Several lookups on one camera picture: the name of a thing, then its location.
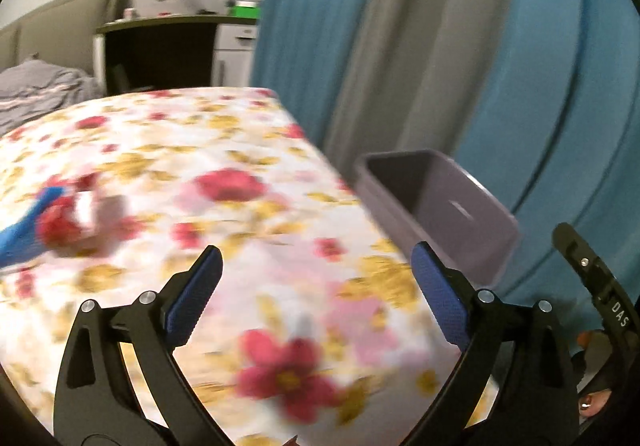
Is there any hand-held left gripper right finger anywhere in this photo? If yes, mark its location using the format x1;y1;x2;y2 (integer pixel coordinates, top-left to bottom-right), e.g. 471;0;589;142
400;241;581;446

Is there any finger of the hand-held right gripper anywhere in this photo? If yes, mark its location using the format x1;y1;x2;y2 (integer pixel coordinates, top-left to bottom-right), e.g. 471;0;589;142
551;223;632;344

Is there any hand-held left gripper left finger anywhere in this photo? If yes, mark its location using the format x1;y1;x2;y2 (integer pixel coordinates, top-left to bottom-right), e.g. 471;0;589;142
54;245;236;446

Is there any grey plastic bin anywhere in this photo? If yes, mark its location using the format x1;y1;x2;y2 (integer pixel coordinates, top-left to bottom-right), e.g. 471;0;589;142
354;149;522;288

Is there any pink mesh scrap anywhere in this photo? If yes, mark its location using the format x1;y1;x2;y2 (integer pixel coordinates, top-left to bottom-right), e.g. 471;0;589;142
36;173;98;248

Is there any blue net cloth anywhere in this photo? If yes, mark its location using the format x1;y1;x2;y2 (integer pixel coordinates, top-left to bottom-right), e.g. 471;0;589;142
0;185;67;269

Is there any person's right hand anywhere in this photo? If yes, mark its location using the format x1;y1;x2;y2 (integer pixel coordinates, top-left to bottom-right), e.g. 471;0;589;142
576;387;615;423

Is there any floral tablecloth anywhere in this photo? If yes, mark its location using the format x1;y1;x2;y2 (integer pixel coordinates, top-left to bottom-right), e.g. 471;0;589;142
0;86;501;446

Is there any dark desk with white drawers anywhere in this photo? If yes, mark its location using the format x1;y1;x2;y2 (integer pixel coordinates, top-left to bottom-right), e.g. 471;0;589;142
94;15;262;96

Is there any blue and grey curtain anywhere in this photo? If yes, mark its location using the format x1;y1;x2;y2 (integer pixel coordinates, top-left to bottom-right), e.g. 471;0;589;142
249;0;640;327

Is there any grey padded headboard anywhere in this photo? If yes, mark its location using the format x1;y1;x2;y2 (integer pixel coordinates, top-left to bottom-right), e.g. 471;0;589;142
0;0;127;73

